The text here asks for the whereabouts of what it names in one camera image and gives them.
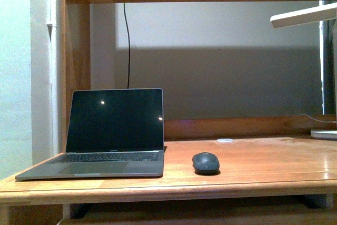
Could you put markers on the dark grey computer mouse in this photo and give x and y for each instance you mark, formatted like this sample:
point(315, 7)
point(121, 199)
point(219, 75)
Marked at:
point(205, 163)

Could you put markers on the grey open laptop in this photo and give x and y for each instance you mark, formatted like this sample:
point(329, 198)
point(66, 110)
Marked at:
point(111, 133)

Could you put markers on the white round desk grommet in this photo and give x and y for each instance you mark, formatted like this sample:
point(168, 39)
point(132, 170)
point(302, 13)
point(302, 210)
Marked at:
point(225, 140)

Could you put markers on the wooden sliding keyboard tray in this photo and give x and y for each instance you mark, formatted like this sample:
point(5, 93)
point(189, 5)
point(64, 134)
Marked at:
point(285, 218)

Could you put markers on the white desk lamp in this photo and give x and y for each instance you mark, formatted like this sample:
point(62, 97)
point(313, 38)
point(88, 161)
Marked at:
point(307, 21)

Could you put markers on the wooden desk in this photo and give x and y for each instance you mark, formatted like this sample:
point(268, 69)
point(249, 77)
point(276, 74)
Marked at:
point(273, 166)

